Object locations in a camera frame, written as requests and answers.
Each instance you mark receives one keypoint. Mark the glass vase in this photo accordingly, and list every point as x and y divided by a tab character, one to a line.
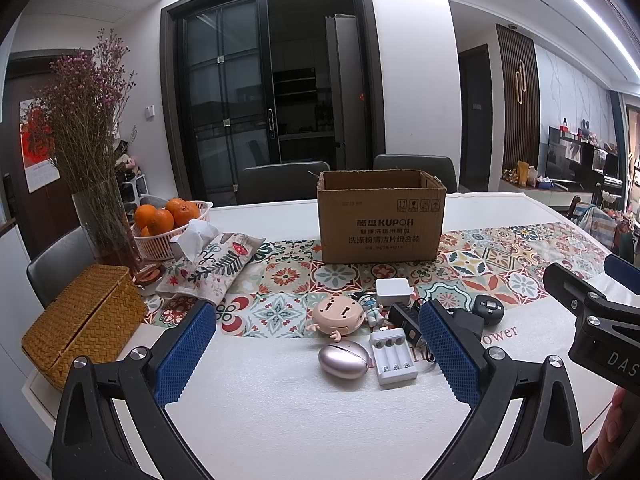
103	218

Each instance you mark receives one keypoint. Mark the dark dining chair left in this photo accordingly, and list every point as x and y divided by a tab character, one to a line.
279	182

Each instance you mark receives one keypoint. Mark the right hand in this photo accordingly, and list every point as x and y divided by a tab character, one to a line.
614	427

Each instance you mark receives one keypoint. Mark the dark dining chair right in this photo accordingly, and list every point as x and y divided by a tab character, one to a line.
440	167

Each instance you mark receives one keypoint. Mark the red wall calendar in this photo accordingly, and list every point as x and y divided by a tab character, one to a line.
38	167

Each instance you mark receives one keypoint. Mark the white shoe rack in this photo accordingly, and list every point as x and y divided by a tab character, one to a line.
133	190

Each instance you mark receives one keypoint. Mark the dried purple flowers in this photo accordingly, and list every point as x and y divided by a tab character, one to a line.
80	110

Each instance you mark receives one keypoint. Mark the tv console cabinet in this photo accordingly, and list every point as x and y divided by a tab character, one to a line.
571	167

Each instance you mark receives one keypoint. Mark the white fruit basket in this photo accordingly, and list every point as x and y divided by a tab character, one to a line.
156	248

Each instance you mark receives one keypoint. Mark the white tissue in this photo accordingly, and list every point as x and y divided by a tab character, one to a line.
193	240

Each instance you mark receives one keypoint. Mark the brown cardboard box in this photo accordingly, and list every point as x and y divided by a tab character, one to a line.
379	216

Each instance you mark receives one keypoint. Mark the floral fabric tissue cover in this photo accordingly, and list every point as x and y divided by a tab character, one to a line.
213	271

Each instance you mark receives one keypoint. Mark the white battery charger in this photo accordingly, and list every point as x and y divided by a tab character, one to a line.
392	358

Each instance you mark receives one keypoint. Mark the grey refrigerator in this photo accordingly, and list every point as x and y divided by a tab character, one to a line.
347	91

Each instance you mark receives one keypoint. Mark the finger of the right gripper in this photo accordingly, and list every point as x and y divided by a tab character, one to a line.
623	272
575	289

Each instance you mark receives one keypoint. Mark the patterned table runner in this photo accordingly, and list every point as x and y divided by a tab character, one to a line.
275	293

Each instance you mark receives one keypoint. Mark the small wooden coaster dish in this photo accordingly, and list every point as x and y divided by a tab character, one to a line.
150	275

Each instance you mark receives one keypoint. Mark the white power adapter cube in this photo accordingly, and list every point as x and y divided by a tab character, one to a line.
390	291

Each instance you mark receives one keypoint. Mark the black glass sliding door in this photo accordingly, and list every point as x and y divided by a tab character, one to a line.
228	119

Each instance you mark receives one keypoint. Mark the silver egg-shaped device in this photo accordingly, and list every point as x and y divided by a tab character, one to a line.
344	359

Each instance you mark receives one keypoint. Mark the black round remote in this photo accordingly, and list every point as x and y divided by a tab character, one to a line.
489	309

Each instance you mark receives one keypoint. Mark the dark dining chair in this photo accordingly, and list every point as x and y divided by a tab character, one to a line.
440	167
279	182

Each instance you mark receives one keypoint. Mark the black power adapter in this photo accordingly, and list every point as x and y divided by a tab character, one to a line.
401	316

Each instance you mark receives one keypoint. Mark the grey chair at left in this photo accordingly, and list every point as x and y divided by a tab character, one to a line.
59	265

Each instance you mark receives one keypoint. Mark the woven wicker box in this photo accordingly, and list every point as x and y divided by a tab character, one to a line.
94	316

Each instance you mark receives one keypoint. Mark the pink doll head toy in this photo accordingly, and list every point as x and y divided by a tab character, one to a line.
336	316

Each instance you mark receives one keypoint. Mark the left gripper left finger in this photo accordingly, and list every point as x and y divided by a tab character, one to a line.
89	442

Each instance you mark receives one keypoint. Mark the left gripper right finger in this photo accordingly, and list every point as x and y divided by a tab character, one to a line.
545	441

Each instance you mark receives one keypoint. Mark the orange fruit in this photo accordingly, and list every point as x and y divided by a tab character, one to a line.
161	222
143	214
183	211

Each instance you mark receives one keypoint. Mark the small astronaut keychain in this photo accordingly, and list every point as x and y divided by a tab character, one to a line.
371	310

